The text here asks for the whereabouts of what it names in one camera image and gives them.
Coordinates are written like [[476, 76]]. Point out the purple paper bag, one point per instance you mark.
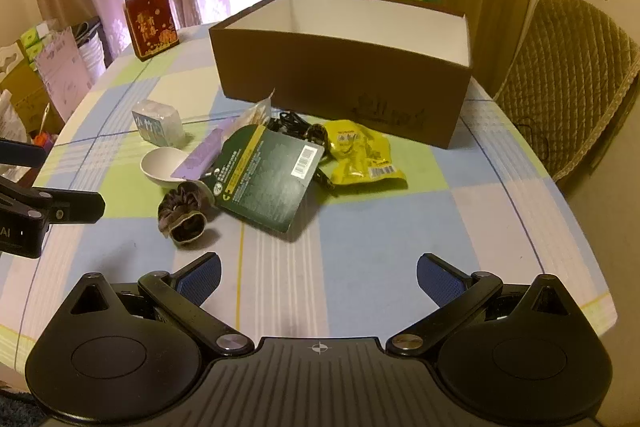
[[62, 72]]

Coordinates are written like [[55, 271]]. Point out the checked cloth desktop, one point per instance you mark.
[[400, 232]]

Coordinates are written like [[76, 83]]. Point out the yellow snack packet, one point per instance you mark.
[[355, 152]]

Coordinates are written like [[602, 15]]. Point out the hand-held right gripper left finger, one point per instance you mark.
[[200, 281]]

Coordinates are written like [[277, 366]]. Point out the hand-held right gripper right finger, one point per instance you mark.
[[440, 282]]

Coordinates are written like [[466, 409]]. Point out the white bucket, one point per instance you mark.
[[92, 57]]

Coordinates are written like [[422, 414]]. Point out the red gift box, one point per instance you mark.
[[150, 24]]

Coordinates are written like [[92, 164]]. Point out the small green tissue pack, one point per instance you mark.
[[30, 39]]

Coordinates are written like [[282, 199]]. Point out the brown scrunchie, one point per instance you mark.
[[180, 207]]

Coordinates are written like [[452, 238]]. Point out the chair with quilted cover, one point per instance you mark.
[[560, 72]]

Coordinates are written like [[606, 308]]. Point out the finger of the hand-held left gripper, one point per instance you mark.
[[75, 207], [20, 154]]

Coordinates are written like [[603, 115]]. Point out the tan carton with white hanger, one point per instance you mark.
[[22, 92]]

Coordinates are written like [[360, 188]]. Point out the white ceramic spoon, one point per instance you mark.
[[157, 167]]

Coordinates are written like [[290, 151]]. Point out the dark green card package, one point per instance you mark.
[[260, 187]]

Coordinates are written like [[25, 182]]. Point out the white pocket tissue pack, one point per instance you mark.
[[160, 122]]

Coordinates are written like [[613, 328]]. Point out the bag of cotton swabs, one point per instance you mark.
[[260, 112]]

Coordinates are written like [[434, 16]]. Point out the brown cardboard box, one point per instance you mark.
[[325, 77]]

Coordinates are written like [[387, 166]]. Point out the white plastic bag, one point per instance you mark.
[[7, 117]]

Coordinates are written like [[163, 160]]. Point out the purple packet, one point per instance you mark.
[[200, 154]]

